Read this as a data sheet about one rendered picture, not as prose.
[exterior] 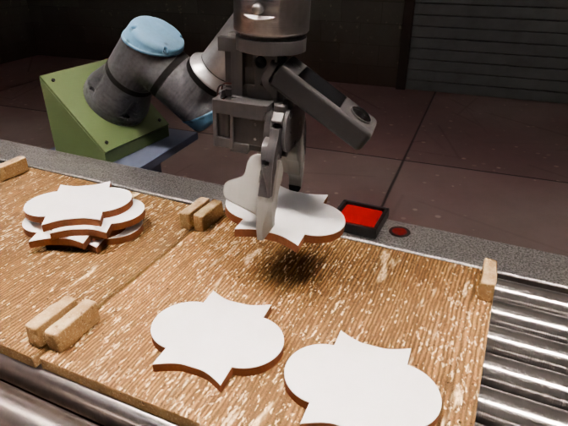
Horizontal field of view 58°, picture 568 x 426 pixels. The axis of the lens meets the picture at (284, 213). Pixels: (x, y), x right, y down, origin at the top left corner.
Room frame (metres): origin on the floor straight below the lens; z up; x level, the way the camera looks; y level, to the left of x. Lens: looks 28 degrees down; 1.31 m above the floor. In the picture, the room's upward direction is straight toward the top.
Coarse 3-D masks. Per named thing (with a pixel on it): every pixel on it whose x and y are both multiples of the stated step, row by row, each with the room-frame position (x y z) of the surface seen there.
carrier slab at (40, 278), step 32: (0, 192) 0.76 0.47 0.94; (32, 192) 0.76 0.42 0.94; (0, 224) 0.65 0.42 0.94; (160, 224) 0.65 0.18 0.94; (0, 256) 0.57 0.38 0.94; (32, 256) 0.57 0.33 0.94; (64, 256) 0.57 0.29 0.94; (96, 256) 0.57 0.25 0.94; (128, 256) 0.57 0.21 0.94; (160, 256) 0.57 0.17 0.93; (0, 288) 0.50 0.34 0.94; (32, 288) 0.50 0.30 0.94; (64, 288) 0.50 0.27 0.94; (96, 288) 0.50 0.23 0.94; (0, 320) 0.44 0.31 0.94; (0, 352) 0.40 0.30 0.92; (32, 352) 0.39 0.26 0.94
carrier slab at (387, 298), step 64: (192, 256) 0.57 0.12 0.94; (256, 256) 0.57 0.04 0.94; (320, 256) 0.57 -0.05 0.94; (384, 256) 0.57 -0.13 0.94; (128, 320) 0.44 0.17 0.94; (320, 320) 0.44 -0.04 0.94; (384, 320) 0.44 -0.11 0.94; (448, 320) 0.44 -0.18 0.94; (128, 384) 0.35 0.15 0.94; (192, 384) 0.35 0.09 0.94; (256, 384) 0.35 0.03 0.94; (448, 384) 0.35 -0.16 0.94
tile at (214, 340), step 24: (168, 312) 0.44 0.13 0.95; (192, 312) 0.44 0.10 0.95; (216, 312) 0.44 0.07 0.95; (240, 312) 0.44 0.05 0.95; (264, 312) 0.44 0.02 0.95; (168, 336) 0.40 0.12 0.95; (192, 336) 0.40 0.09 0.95; (216, 336) 0.40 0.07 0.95; (240, 336) 0.40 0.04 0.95; (264, 336) 0.40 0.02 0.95; (168, 360) 0.37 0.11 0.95; (192, 360) 0.37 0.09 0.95; (216, 360) 0.37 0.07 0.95; (240, 360) 0.37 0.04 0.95; (264, 360) 0.37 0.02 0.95; (216, 384) 0.34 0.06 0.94
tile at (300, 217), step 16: (288, 192) 0.57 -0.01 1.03; (240, 208) 0.53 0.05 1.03; (288, 208) 0.53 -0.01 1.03; (304, 208) 0.54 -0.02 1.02; (320, 208) 0.54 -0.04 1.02; (240, 224) 0.49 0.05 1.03; (288, 224) 0.50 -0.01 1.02; (304, 224) 0.50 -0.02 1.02; (320, 224) 0.50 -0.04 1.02; (336, 224) 0.51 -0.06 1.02; (272, 240) 0.48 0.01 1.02; (288, 240) 0.47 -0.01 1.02; (304, 240) 0.48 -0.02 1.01; (320, 240) 0.48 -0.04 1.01
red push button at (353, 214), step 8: (344, 208) 0.72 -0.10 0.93; (352, 208) 0.72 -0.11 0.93; (360, 208) 0.72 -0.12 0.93; (368, 208) 0.72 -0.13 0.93; (344, 216) 0.69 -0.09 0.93; (352, 216) 0.69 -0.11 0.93; (360, 216) 0.69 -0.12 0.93; (368, 216) 0.69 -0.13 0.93; (376, 216) 0.69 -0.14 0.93; (360, 224) 0.67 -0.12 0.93; (368, 224) 0.67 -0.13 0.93
